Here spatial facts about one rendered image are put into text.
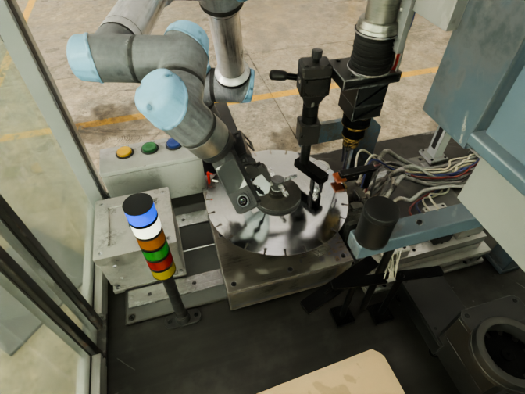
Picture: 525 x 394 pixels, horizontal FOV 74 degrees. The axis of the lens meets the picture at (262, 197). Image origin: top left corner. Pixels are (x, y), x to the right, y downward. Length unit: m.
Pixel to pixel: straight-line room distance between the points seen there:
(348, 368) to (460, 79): 0.60
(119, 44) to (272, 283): 0.55
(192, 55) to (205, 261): 0.55
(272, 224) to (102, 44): 0.45
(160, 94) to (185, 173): 0.56
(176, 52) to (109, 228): 0.47
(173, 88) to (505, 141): 0.40
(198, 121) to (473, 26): 0.39
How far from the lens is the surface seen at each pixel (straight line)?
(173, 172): 1.05
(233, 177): 0.63
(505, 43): 0.54
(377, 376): 0.86
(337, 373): 0.84
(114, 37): 0.65
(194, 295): 0.91
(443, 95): 0.62
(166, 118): 0.53
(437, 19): 0.60
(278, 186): 0.77
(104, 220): 0.91
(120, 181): 1.06
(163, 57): 0.60
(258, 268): 0.82
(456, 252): 1.01
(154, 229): 0.58
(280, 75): 0.71
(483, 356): 0.71
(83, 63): 0.65
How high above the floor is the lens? 1.55
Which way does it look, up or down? 47 degrees down
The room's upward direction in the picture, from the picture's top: straight up
